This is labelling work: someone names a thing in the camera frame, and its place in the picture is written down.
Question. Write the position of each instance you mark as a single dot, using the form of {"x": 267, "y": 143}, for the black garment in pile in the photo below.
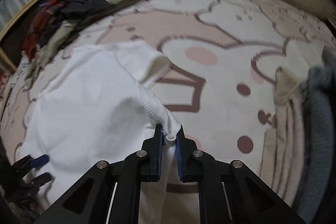
{"x": 78, "y": 11}

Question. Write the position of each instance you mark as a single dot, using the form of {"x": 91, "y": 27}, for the olive khaki garment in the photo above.
{"x": 48, "y": 52}

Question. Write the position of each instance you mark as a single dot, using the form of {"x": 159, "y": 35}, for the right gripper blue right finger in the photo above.
{"x": 229, "y": 192}

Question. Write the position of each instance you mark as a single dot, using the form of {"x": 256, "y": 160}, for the bear pattern bed blanket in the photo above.
{"x": 220, "y": 84}

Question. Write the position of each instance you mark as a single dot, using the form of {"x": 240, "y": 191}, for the folded blue jeans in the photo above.
{"x": 315, "y": 200}

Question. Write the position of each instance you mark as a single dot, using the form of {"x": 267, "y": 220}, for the white t-shirt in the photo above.
{"x": 101, "y": 107}

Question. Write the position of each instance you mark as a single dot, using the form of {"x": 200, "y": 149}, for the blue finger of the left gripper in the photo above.
{"x": 39, "y": 180}
{"x": 39, "y": 161}

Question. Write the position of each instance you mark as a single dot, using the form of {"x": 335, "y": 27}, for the red plaid shirt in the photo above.
{"x": 40, "y": 22}

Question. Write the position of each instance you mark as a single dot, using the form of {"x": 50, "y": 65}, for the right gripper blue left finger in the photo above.
{"x": 110, "y": 192}

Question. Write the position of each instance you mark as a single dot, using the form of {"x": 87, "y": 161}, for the folded beige trousers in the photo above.
{"x": 284, "y": 143}

